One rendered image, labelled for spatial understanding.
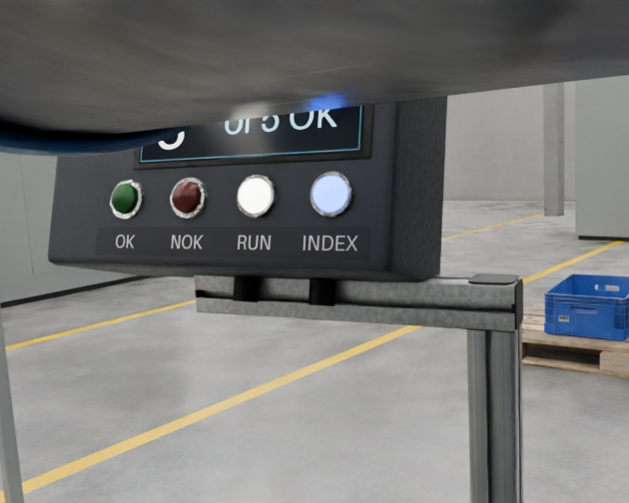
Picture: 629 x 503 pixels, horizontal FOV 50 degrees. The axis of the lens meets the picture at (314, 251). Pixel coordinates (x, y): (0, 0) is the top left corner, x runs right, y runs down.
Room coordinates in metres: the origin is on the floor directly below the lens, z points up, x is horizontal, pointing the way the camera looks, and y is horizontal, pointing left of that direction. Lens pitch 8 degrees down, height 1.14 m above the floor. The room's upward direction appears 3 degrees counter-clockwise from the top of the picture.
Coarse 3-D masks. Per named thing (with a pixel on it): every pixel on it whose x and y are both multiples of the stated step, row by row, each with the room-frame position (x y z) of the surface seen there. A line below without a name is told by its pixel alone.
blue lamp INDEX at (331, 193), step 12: (324, 180) 0.39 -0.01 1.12; (336, 180) 0.39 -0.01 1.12; (348, 180) 0.39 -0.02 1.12; (312, 192) 0.39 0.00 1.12; (324, 192) 0.38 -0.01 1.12; (336, 192) 0.38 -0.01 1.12; (348, 192) 0.38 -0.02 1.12; (312, 204) 0.39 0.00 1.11; (324, 204) 0.38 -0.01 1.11; (336, 204) 0.38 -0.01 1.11; (348, 204) 0.38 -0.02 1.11; (324, 216) 0.39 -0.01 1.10; (336, 216) 0.39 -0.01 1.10
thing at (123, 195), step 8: (120, 184) 0.46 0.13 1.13; (128, 184) 0.46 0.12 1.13; (136, 184) 0.45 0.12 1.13; (120, 192) 0.45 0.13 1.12; (128, 192) 0.45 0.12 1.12; (136, 192) 0.45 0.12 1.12; (112, 200) 0.45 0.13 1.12; (120, 200) 0.45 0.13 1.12; (128, 200) 0.45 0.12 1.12; (136, 200) 0.45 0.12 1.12; (144, 200) 0.45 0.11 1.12; (112, 208) 0.46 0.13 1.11; (120, 208) 0.45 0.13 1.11; (128, 208) 0.45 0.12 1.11; (136, 208) 0.45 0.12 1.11; (120, 216) 0.45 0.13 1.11; (128, 216) 0.45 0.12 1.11
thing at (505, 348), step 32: (480, 352) 0.41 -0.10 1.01; (512, 352) 0.40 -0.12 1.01; (480, 384) 0.41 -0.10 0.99; (512, 384) 0.40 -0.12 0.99; (480, 416) 0.41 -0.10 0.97; (512, 416) 0.40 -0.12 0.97; (480, 448) 0.41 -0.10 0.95; (512, 448) 0.40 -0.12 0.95; (480, 480) 0.41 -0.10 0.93; (512, 480) 0.40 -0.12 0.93
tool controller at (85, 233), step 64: (256, 128) 0.42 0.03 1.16; (320, 128) 0.40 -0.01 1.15; (384, 128) 0.39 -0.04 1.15; (64, 192) 0.48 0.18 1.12; (384, 192) 0.38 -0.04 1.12; (64, 256) 0.47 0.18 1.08; (128, 256) 0.45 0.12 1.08; (192, 256) 0.42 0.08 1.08; (256, 256) 0.40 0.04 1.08; (320, 256) 0.39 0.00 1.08; (384, 256) 0.37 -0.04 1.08
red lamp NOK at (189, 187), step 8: (184, 184) 0.43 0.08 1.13; (192, 184) 0.43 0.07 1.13; (200, 184) 0.43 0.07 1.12; (176, 192) 0.43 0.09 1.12; (184, 192) 0.43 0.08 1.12; (192, 192) 0.43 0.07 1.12; (200, 192) 0.43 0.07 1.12; (176, 200) 0.43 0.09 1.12; (184, 200) 0.43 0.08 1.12; (192, 200) 0.43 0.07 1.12; (200, 200) 0.43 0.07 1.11; (176, 208) 0.43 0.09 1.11; (184, 208) 0.43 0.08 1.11; (192, 208) 0.43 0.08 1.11; (200, 208) 0.43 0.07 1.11; (184, 216) 0.43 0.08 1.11; (192, 216) 0.43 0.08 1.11
